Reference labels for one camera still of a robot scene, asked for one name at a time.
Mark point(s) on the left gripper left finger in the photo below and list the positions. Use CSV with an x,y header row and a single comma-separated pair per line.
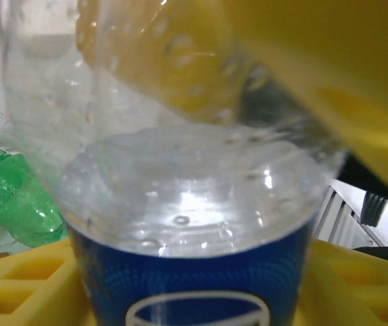
x,y
28,292

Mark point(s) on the aluminium front rail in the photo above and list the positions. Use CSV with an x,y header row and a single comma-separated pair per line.
x,y
343,210

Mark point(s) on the small green plastic bottle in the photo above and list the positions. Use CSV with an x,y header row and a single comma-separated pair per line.
x,y
14,200

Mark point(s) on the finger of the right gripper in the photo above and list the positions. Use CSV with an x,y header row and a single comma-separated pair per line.
x,y
350,68

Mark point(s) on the clear Pepsi label bottle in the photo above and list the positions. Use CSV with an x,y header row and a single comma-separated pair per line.
x,y
187,258

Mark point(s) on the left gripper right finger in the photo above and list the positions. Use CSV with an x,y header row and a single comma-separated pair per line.
x,y
360,292

